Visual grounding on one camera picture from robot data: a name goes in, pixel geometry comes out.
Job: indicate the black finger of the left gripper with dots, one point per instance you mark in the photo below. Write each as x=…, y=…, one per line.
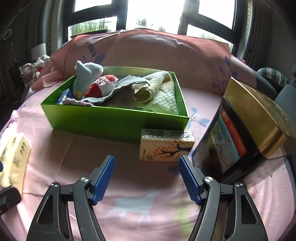
x=9, y=197

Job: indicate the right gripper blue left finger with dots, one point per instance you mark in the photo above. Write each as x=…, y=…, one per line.
x=52, y=221

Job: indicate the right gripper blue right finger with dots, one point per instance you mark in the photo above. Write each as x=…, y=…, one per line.
x=227, y=211

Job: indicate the yellow soft tissue pack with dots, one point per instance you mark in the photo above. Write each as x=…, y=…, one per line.
x=15, y=150

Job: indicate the small tree print tissue pack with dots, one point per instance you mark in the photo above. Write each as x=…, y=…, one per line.
x=164, y=145

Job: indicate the blue Tempo tissue pack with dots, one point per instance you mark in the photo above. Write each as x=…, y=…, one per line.
x=65, y=94

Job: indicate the cream yellow waffle towel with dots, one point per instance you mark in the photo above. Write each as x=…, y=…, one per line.
x=156, y=93

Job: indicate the red white knitted sock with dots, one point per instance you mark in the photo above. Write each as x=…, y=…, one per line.
x=102, y=87

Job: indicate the light blue plush toy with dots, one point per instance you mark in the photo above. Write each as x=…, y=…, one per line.
x=86, y=74

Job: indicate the grey green fluffy cloth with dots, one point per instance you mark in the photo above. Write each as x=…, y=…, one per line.
x=123, y=83

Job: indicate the dark green knitted cloth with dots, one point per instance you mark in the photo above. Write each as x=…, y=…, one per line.
x=124, y=98

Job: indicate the pink printed bedsheet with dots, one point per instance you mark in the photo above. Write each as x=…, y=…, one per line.
x=144, y=200

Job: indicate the black gold tea tin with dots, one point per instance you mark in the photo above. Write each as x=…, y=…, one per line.
x=247, y=129

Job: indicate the green cardboard box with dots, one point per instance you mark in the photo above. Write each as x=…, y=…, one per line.
x=117, y=124

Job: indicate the pile of white clothes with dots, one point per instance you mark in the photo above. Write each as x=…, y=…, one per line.
x=31, y=71

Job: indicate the grey sofa cushion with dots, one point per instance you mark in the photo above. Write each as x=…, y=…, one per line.
x=286, y=99

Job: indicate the striped cushion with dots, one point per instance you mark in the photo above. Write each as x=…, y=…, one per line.
x=274, y=75

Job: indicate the white paper roll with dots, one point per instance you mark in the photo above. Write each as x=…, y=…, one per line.
x=38, y=51

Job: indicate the pink floral pillow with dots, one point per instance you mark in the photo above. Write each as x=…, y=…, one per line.
x=198, y=63

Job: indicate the black long planter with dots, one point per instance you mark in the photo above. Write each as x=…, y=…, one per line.
x=90, y=33

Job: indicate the black window frame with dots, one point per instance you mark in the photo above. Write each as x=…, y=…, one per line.
x=224, y=21

